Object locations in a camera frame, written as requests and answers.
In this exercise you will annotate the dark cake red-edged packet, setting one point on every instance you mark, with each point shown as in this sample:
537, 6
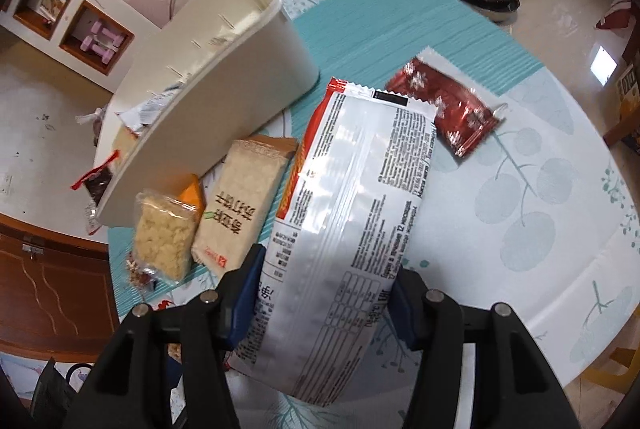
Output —
97, 184

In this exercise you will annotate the white plastic bin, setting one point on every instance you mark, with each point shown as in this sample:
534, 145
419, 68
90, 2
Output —
225, 74

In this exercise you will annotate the yellow wooden chair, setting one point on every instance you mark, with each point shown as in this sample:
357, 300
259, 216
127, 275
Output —
615, 374

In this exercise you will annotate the orange snack packet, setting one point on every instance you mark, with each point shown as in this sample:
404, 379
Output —
192, 194

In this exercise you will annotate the teal white printed tablecloth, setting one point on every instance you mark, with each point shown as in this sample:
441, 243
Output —
500, 219

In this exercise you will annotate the small walnut snack packet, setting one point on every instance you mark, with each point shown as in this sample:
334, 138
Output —
140, 276

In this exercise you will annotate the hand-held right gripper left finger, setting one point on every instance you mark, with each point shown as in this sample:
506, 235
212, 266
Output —
247, 289

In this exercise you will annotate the black chair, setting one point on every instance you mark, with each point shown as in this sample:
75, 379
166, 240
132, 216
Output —
55, 394

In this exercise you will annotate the square puffed rice packet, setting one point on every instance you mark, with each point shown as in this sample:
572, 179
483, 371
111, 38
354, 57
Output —
162, 234

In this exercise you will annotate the dark red snowflake packet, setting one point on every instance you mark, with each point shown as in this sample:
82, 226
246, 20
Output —
450, 104

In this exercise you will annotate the silver grey snack packet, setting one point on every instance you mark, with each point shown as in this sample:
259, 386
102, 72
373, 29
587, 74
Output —
150, 106

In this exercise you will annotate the brown wooden cabinet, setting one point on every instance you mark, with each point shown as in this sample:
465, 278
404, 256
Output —
50, 289

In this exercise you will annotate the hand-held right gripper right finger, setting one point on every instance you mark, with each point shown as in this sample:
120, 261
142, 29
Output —
402, 309

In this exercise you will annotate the red white biscuit packet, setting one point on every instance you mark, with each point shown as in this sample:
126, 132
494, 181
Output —
340, 209

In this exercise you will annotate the beige biscuit packet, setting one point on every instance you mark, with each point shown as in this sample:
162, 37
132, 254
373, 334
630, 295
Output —
240, 199

